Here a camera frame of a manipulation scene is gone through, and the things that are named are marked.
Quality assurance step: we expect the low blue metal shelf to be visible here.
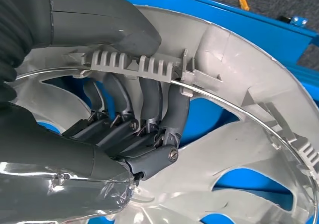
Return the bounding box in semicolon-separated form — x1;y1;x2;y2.
37;0;319;224

